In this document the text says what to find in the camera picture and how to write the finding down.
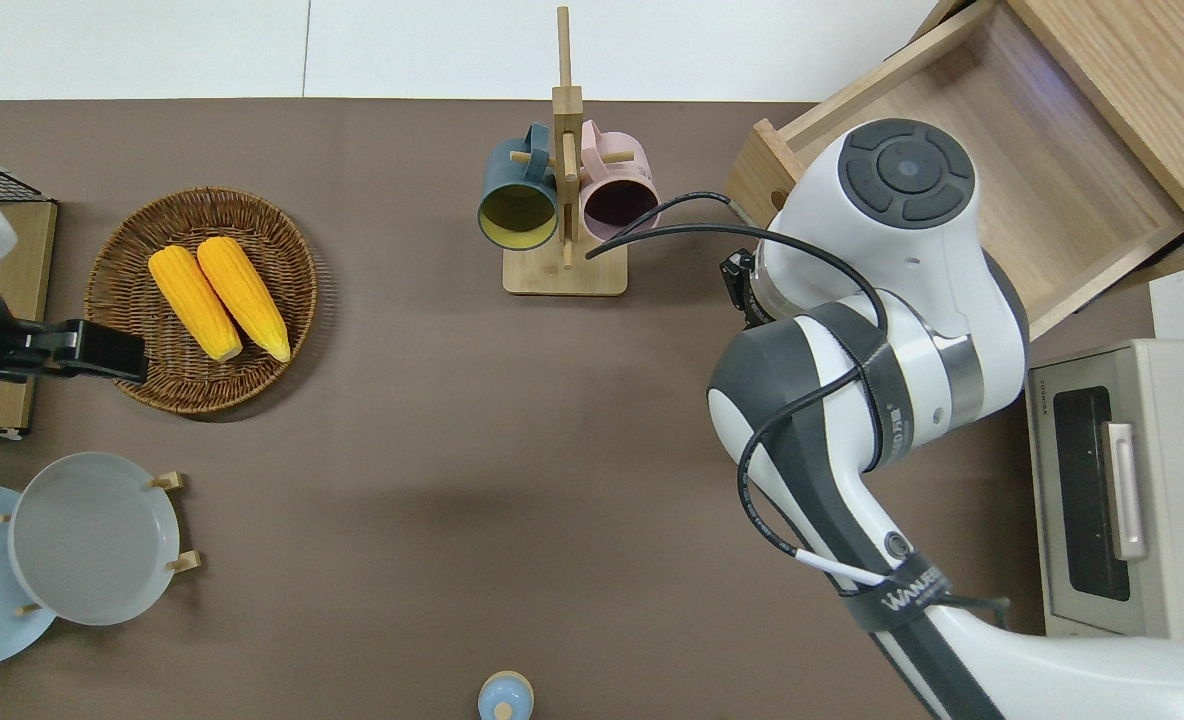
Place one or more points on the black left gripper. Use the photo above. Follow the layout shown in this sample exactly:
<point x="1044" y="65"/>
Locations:
<point x="102" y="352"/>

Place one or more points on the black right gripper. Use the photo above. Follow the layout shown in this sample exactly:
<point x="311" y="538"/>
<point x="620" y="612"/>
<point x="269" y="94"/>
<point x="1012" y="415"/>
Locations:
<point x="740" y="285"/>

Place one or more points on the wooden drawer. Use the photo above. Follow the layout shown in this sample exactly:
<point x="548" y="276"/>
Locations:
<point x="1052" y="150"/>

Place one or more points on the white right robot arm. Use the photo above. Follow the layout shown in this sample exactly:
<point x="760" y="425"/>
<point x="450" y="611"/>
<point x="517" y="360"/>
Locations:
<point x="912" y="260"/>

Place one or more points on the yellow corn cob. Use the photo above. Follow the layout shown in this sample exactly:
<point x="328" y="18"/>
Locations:
<point x="192" y="300"/>
<point x="244" y="295"/>

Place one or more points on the wooden board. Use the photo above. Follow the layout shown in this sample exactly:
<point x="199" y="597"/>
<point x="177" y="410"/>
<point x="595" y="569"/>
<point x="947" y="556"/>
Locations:
<point x="12" y="290"/>

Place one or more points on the round wicker basket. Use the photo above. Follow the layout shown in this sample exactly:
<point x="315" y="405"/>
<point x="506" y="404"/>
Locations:
<point x="132" y="240"/>

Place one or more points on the pink mug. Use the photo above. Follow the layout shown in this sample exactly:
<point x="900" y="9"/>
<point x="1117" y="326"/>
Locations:
<point x="620" y="205"/>

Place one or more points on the wooden mug tree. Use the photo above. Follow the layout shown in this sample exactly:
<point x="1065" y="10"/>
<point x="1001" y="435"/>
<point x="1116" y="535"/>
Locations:
<point x="564" y="275"/>

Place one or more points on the grey plate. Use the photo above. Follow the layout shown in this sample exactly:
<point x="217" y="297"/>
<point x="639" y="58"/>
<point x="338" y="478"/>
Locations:
<point x="92" y="540"/>

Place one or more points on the wooden plate rack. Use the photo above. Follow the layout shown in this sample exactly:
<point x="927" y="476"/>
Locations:
<point x="184" y="561"/>

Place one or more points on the dark blue mug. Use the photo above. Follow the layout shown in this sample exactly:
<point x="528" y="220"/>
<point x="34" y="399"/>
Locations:
<point x="517" y="215"/>

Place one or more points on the light blue lidded jar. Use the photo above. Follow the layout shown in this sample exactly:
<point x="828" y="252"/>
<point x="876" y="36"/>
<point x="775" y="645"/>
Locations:
<point x="505" y="697"/>

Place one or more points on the white toaster oven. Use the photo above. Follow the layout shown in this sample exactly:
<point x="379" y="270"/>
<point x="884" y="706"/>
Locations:
<point x="1182" y="480"/>

